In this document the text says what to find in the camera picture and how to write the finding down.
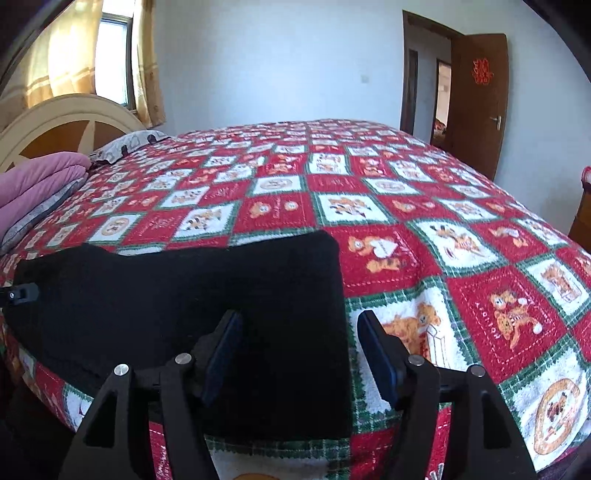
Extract brown wooden cabinet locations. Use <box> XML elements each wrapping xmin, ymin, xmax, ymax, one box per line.
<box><xmin>568</xmin><ymin>183</ymin><xmax>591</xmax><ymax>253</ymax></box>

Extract red checked cloth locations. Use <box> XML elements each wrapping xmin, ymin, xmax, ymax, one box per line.
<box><xmin>581</xmin><ymin>166</ymin><xmax>591</xmax><ymax>194</ymax></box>

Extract dark wooden door frame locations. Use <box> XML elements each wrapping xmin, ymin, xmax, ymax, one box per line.
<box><xmin>400</xmin><ymin>11</ymin><xmax>462</xmax><ymax>148</ymax></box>

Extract red double happiness decoration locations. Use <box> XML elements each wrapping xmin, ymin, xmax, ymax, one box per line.
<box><xmin>472</xmin><ymin>58</ymin><xmax>494</xmax><ymax>85</ymax></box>

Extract brown wooden door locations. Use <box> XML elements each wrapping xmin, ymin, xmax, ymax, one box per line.
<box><xmin>445</xmin><ymin>33</ymin><xmax>509</xmax><ymax>180</ymax></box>

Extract yellow patterned curtain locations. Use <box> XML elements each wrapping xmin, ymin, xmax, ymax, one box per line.
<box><xmin>131</xmin><ymin>0</ymin><xmax>166</xmax><ymax>128</ymax></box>

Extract black pants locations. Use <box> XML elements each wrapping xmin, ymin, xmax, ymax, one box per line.
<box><xmin>4</xmin><ymin>231</ymin><xmax>353</xmax><ymax>444</ymax></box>

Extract white patterned pillow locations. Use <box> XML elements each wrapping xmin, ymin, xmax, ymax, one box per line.
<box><xmin>89</xmin><ymin>130</ymin><xmax>169</xmax><ymax>165</ymax></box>

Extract grey patterned folded quilt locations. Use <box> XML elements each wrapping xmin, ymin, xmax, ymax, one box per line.
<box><xmin>1</xmin><ymin>175</ymin><xmax>88</xmax><ymax>256</ymax></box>

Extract pink folded blanket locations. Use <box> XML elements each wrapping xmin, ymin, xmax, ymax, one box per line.
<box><xmin>0</xmin><ymin>152</ymin><xmax>91</xmax><ymax>238</ymax></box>

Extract silver door handle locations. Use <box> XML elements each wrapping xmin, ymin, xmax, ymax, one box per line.
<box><xmin>491</xmin><ymin>115</ymin><xmax>503</xmax><ymax>131</ymax></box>

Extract bedroom window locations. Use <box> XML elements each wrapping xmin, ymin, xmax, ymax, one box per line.
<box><xmin>95</xmin><ymin>12</ymin><xmax>135</xmax><ymax>110</ymax></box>

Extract cream wooden headboard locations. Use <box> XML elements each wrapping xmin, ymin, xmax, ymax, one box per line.
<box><xmin>1</xmin><ymin>94</ymin><xmax>144</xmax><ymax>172</ymax></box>

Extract red christmas patchwork bedspread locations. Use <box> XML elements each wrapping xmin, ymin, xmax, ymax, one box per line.
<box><xmin>1</xmin><ymin>120</ymin><xmax>590</xmax><ymax>478</ymax></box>

